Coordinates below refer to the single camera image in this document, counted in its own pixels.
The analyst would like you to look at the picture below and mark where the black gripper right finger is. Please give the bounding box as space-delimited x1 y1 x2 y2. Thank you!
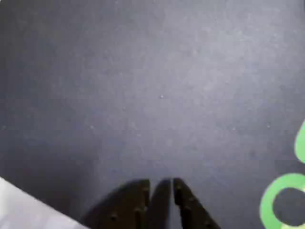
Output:
173 177 223 229

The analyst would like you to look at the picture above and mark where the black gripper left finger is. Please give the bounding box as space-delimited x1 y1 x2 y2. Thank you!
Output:
80 178 173 229

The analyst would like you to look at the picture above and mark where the black mat with WOWROBO print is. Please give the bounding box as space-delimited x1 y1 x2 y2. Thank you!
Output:
0 0 305 229

